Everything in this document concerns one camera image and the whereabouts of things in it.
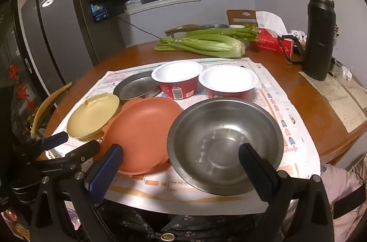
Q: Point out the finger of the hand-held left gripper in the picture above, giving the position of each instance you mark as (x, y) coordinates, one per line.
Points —
(56, 140)
(83, 151)

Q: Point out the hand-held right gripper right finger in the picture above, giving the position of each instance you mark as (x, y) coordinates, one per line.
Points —
(258, 173)

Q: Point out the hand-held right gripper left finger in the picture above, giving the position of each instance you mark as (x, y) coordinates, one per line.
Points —
(106, 170)

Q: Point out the large steel bowl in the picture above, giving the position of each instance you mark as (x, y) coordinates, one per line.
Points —
(223, 139)

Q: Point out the steel plate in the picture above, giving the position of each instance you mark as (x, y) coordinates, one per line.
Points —
(134, 86)

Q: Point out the red instant noodle bowl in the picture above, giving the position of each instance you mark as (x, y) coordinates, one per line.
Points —
(177, 75)
(228, 81)

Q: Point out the yellow plastic plate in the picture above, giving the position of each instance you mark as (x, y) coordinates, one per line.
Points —
(91, 118)

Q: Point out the curved back wooden chair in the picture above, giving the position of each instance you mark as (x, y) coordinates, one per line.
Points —
(179, 29)
(48, 104)

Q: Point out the printed newspaper sheet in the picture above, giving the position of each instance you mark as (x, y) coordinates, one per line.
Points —
(289, 127)

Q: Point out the red paper door decoration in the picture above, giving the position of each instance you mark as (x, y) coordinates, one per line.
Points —
(21, 90)

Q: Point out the person's pink quilted clothing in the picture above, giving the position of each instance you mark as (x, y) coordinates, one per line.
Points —
(341, 179)

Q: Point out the dark glass door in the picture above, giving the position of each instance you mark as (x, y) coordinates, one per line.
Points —
(14, 44)

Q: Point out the brown paper sheet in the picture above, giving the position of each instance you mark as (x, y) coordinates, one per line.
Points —
(335, 98)

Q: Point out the grey double door refrigerator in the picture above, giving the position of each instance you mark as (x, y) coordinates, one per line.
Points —
(66, 30)

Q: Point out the red tissue box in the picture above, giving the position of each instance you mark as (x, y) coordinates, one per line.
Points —
(272, 43)

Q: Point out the clear plastic bag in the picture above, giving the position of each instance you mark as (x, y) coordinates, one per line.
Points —
(341, 70)

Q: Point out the celery bunch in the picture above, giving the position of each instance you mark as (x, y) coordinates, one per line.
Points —
(229, 32)
(206, 47)

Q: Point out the blue packet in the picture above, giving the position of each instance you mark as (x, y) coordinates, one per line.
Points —
(99, 11)

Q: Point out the white small packets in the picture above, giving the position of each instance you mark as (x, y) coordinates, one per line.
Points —
(298, 36)

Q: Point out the black thermos bottle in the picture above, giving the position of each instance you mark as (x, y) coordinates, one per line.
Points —
(319, 35)

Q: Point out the small steel basin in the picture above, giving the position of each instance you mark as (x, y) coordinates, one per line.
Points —
(215, 26)

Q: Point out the white tissue paper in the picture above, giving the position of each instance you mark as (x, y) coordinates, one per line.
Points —
(271, 20)

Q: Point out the small white box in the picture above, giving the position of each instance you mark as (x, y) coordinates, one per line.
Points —
(133, 2)

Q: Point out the spotted ornament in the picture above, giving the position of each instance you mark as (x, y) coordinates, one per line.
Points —
(337, 31)

